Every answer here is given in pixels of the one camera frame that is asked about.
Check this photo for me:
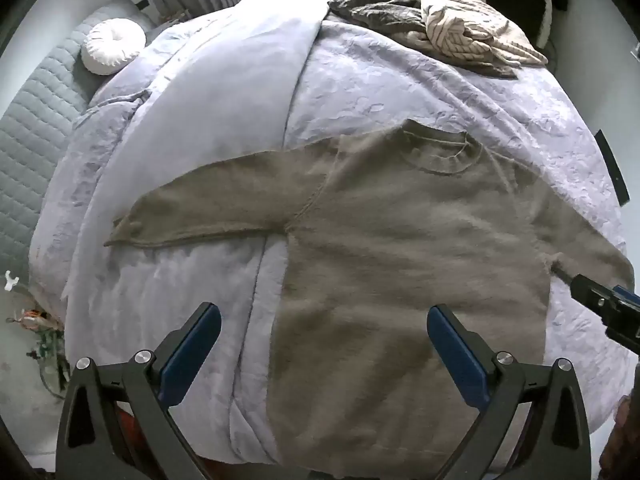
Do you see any taupe knit sweater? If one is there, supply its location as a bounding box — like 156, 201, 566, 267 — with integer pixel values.
104, 119, 636, 478

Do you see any artificial flower bouquet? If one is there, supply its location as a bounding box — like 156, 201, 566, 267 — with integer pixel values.
5, 270, 68, 396

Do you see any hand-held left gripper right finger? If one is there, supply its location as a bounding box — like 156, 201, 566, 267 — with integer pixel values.
426, 304, 593, 480

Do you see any smooth lavender duvet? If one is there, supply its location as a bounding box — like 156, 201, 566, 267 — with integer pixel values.
65, 0, 346, 466

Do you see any black hanging cloth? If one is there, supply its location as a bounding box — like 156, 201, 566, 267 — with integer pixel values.
475, 0, 571, 46

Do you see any textured lavender bedspread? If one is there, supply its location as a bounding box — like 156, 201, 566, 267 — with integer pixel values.
30, 15, 628, 436

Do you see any white round pillow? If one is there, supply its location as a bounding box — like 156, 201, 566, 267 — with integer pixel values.
81, 18, 147, 76

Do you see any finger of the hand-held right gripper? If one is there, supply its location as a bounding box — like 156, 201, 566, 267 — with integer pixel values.
550, 264, 640, 322

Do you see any black strap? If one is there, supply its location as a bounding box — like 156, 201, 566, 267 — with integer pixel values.
594, 130, 631, 206

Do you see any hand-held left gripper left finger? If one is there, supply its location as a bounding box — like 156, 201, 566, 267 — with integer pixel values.
54, 301, 223, 480

